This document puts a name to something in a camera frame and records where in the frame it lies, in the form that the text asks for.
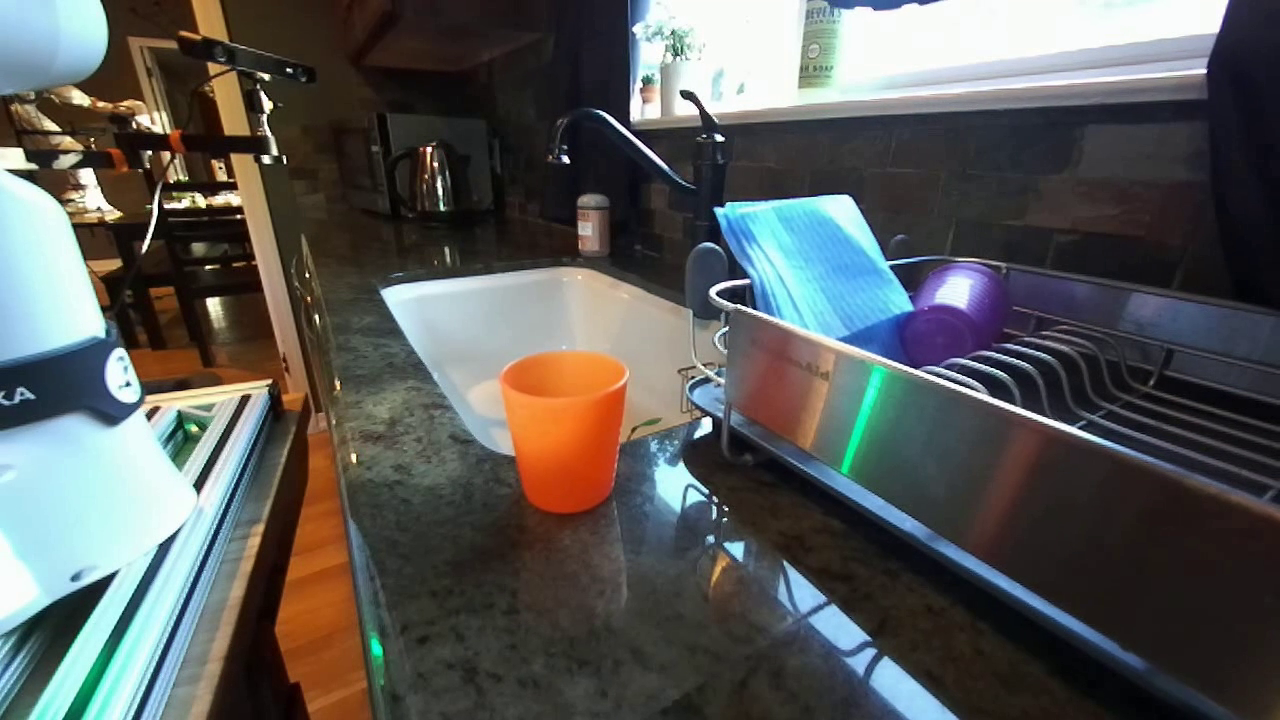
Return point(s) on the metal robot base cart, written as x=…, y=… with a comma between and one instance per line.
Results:
x=172, y=563

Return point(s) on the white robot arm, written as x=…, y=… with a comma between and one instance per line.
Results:
x=53, y=440

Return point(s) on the white window sill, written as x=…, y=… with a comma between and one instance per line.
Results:
x=933, y=99

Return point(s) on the orange plastic cup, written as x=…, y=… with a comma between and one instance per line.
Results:
x=564, y=432

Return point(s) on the white kitchen sink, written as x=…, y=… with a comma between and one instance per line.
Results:
x=533, y=322

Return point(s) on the blue plastic plate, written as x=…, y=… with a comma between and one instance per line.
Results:
x=815, y=265

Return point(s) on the dark kitchen faucet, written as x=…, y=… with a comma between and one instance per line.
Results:
x=700, y=175

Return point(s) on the dark blue curtain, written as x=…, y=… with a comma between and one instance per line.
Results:
x=596, y=64
x=1245, y=144

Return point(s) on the potted plant in white pot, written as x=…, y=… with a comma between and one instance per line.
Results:
x=668, y=60

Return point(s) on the purple plastic cup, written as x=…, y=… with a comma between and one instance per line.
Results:
x=953, y=314

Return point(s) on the green label soap bottle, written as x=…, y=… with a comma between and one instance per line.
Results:
x=817, y=40

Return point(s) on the stainless steel dish rack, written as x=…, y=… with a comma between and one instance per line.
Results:
x=1012, y=494

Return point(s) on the dark wooden dining table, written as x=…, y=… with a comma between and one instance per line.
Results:
x=185, y=263

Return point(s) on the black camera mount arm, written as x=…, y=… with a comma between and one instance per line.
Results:
x=247, y=81

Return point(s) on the white window frame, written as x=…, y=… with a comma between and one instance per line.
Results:
x=1012, y=35

